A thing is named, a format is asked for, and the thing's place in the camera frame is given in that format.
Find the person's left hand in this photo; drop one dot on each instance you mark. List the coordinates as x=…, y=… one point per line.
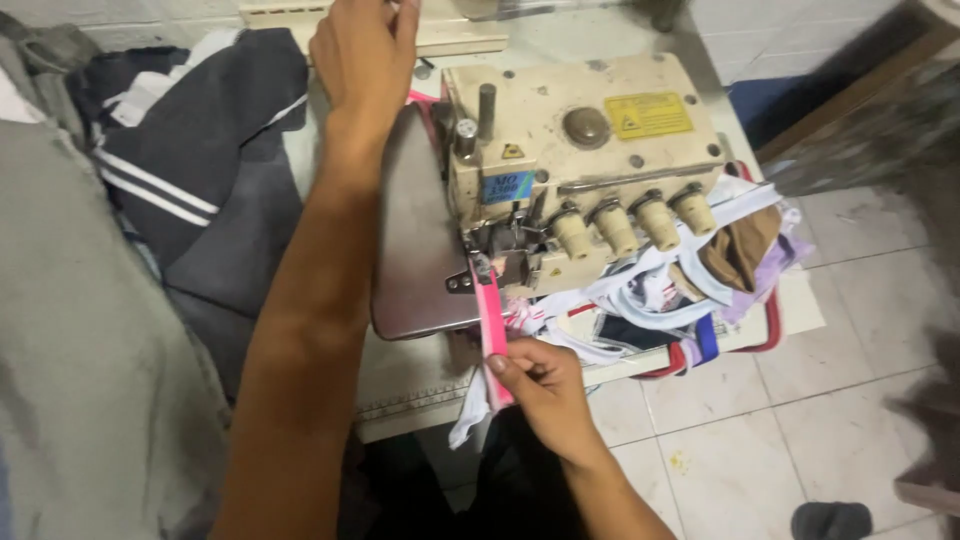
x=358, y=67

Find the person's right hand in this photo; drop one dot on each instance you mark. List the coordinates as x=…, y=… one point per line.
x=551, y=405

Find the pink fabric strip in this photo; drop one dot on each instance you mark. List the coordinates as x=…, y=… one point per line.
x=491, y=322

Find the white fabric piece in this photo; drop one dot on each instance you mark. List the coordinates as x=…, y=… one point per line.
x=471, y=416

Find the person's black trousers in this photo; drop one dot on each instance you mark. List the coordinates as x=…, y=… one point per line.
x=480, y=495

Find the navy garment with white stripes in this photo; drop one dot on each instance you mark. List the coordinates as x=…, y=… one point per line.
x=202, y=127

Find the pile of fabric scraps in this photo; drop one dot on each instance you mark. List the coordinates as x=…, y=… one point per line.
x=675, y=292

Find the cream overlock sewing machine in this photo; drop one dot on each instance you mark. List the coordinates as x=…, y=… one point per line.
x=570, y=142

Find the red basket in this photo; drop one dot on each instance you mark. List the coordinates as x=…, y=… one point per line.
x=772, y=322

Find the dark grey cloth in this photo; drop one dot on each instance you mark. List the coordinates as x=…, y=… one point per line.
x=232, y=270

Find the dark grey shoe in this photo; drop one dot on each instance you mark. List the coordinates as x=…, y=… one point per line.
x=831, y=523

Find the blue bag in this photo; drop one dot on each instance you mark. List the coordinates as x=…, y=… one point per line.
x=757, y=109

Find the grey fabric heap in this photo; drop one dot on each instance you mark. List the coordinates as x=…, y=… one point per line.
x=82, y=322

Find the brown wooden plank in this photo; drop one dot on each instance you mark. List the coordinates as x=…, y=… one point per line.
x=862, y=82

